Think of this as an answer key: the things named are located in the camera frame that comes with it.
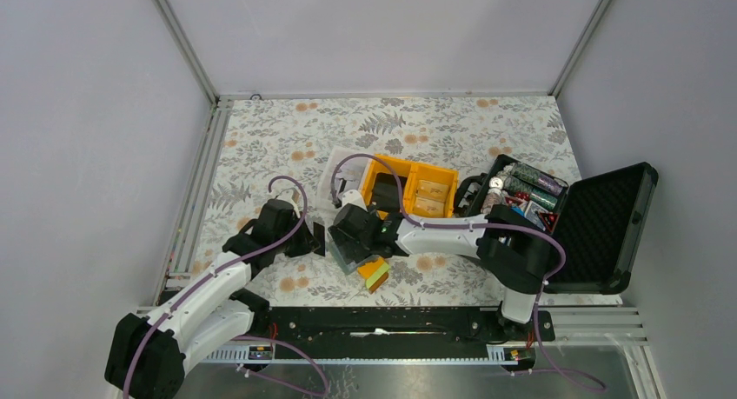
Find yellow plastic divided bin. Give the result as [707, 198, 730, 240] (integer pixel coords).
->
[360, 155, 458, 218]

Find green card holder wallet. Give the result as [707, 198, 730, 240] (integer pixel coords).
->
[329, 242, 376, 275]

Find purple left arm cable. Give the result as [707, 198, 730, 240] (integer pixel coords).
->
[122, 176, 330, 399]

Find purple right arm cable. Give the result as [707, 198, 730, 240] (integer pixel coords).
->
[329, 153, 607, 393]

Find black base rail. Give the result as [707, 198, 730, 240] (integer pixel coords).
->
[247, 302, 556, 362]

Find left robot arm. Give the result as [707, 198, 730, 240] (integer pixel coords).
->
[103, 198, 315, 398]

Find black poker chip case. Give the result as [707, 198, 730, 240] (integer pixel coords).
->
[454, 156, 659, 295]

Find orange green sticky notes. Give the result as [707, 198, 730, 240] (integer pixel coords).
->
[356, 257, 389, 293]

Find white plastic bin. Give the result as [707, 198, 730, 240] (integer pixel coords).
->
[314, 146, 371, 209]

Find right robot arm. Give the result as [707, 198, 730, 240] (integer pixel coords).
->
[327, 204, 567, 340]

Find black credit card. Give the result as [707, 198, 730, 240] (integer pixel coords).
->
[313, 222, 326, 256]
[368, 173, 400, 213]

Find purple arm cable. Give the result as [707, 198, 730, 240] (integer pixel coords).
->
[329, 153, 607, 393]
[122, 176, 330, 399]

